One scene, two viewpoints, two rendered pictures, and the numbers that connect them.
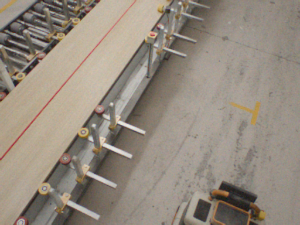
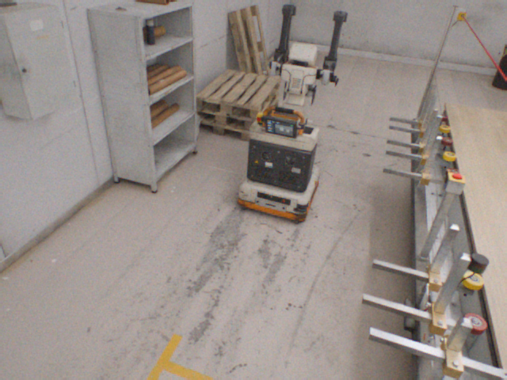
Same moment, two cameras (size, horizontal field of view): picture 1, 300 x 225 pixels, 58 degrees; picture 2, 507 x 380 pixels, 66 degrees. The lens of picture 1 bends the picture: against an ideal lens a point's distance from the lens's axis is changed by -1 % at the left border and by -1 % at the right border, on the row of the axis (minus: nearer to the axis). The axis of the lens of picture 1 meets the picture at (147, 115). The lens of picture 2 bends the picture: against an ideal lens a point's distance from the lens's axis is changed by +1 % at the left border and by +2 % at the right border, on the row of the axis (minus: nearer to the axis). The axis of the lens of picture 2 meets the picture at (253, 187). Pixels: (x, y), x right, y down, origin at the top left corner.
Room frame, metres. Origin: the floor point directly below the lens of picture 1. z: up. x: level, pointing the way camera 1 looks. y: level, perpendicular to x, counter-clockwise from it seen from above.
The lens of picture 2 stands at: (3.46, -0.97, 2.12)
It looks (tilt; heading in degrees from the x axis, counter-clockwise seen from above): 33 degrees down; 178
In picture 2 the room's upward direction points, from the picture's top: 4 degrees clockwise
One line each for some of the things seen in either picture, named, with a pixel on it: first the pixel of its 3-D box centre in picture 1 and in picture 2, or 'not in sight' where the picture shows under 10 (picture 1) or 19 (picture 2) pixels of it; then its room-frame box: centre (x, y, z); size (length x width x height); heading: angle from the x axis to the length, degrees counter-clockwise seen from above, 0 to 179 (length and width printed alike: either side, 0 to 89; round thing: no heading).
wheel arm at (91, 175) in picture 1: (90, 174); (415, 146); (0.77, 0.38, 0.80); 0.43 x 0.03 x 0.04; 71
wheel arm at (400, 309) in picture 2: (176, 36); (416, 315); (2.42, -0.22, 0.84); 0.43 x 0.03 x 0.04; 71
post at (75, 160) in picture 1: (79, 172); (425, 137); (0.75, 0.44, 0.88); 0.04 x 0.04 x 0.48; 71
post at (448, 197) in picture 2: (149, 60); (436, 226); (1.92, 0.04, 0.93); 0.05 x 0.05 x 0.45; 71
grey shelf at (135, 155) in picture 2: not in sight; (153, 95); (-0.04, -1.83, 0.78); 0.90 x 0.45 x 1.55; 161
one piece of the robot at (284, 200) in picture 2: not in sight; (273, 198); (0.75, -0.67, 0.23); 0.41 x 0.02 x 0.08; 71
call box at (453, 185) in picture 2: (152, 38); (454, 184); (1.92, 0.04, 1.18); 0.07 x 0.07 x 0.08; 71
